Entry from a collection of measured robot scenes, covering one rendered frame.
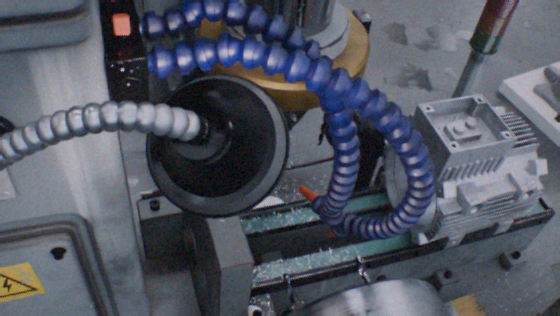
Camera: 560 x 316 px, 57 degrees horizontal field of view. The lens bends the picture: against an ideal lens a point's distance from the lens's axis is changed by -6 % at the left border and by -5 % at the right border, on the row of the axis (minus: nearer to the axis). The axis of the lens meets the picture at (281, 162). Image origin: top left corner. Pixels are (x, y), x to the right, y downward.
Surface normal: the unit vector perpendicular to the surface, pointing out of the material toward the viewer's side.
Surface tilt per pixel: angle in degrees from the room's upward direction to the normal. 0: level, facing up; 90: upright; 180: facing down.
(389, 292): 9
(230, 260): 0
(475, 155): 90
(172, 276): 0
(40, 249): 90
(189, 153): 40
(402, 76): 0
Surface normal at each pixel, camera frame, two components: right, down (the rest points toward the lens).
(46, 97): 0.30, 0.73
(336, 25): 0.11, -0.65
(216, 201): -0.08, -0.11
